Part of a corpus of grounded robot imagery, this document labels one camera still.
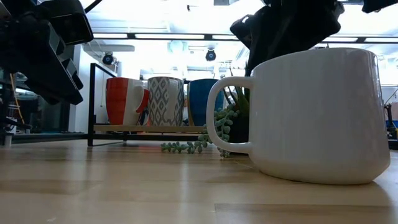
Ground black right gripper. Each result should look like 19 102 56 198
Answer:
229 0 345 77

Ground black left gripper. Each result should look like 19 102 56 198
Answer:
0 14 84 105

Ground red mug with white stripe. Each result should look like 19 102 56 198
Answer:
104 77 150 126

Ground blue mug with white stripe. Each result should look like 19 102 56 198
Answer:
187 78 225 127

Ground artificial succulent plant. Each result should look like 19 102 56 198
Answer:
160 63 253 159

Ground black metal wooden mug rack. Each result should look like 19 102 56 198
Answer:
87 62 210 147

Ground white mug olive green interior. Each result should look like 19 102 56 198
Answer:
206 47 392 186

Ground black aluminium table frame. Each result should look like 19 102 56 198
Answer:
11 0 398 144

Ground yellow cable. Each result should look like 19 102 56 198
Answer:
8 73 26 125

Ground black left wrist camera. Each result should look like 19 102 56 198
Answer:
33 0 95 47

